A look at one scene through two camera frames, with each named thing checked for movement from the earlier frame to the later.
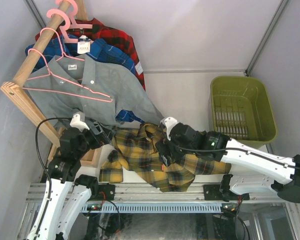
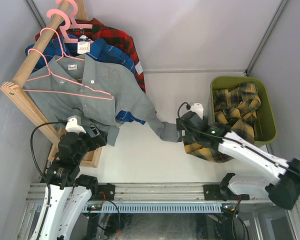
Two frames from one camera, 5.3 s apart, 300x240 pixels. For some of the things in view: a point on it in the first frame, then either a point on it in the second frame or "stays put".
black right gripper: [163, 146] to [180, 133]
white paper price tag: [83, 44] stays put
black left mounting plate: [105, 192] stays put
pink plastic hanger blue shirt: [54, 11] stays put
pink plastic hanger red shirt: [73, 24] stays put
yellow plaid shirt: [135, 154] to [236, 108]
